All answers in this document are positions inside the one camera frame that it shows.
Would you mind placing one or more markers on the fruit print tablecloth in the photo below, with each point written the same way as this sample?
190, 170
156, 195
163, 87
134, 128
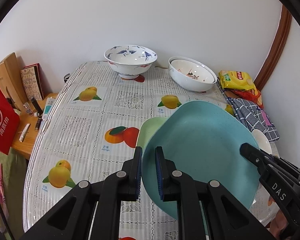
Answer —
92, 129

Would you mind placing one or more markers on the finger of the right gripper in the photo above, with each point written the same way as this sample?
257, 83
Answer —
257, 157

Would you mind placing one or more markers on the yellow chip bag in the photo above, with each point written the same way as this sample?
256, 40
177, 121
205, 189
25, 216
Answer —
230, 79

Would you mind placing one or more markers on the large white bowl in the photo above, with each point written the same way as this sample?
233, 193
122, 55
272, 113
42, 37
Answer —
187, 82

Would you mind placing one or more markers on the red patterned box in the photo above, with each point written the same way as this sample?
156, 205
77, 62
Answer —
32, 84

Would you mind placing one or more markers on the inner white patterned bowl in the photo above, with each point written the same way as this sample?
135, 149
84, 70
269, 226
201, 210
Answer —
193, 70

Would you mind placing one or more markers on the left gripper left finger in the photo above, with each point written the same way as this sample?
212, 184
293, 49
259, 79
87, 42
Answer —
92, 210

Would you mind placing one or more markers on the grey checked folded cloth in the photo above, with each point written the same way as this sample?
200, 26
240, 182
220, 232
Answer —
251, 116

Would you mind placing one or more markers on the blue square plate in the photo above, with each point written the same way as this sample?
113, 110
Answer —
203, 141

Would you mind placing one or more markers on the brown wooden door frame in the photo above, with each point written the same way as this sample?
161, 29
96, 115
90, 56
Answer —
276, 49

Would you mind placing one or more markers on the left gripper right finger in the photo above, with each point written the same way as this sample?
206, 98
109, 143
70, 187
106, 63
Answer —
205, 210

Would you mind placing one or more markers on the blue patterned footed bowl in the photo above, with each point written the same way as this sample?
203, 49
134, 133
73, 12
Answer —
130, 61

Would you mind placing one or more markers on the wooden side table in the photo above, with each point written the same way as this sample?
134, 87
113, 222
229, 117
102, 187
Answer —
25, 147

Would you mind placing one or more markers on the person's right hand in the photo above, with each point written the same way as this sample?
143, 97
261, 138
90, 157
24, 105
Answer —
278, 224

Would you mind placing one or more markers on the red paper bag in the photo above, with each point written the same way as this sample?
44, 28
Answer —
9, 122

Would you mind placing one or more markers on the red chip bag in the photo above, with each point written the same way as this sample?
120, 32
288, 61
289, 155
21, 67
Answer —
253, 95

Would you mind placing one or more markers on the green square plate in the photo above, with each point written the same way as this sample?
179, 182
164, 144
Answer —
148, 129

